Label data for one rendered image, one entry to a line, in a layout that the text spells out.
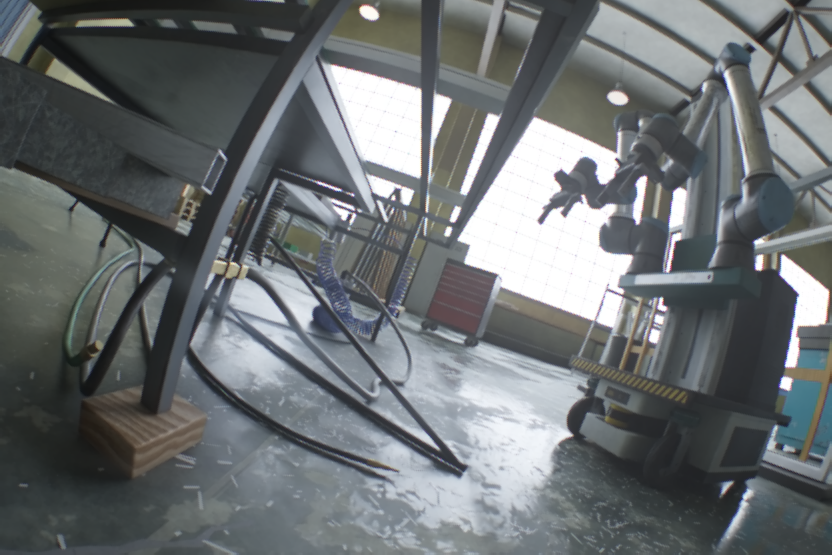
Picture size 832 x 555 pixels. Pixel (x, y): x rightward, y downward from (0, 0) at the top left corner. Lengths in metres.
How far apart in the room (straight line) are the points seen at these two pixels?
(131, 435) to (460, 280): 4.33
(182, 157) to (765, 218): 1.26
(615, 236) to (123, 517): 1.77
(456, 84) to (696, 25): 9.51
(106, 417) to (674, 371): 1.67
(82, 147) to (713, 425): 1.41
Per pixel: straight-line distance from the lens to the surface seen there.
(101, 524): 0.42
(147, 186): 0.27
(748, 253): 1.34
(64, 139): 0.21
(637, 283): 1.57
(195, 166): 0.25
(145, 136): 0.27
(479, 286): 4.49
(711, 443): 1.32
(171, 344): 0.47
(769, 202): 1.21
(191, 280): 0.45
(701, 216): 1.81
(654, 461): 1.19
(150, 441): 0.46
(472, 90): 0.97
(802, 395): 4.13
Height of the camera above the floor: 0.31
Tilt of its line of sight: 9 degrees up
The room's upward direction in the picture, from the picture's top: 21 degrees clockwise
